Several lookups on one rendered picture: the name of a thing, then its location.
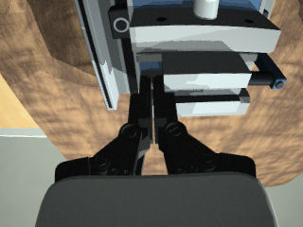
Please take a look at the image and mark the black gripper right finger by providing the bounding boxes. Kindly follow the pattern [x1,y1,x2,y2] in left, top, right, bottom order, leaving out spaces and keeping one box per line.
[152,75,257,178]

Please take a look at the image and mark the grey flat bar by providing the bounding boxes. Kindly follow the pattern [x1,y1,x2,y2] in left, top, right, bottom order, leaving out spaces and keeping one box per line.
[140,70,162,89]
[136,51,258,62]

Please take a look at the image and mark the dark grey block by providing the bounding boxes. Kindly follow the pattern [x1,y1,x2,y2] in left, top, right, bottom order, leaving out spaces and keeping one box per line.
[162,51,252,114]

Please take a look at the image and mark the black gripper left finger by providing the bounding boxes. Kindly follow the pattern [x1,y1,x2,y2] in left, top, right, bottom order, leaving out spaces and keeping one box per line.
[55,76,153,182]

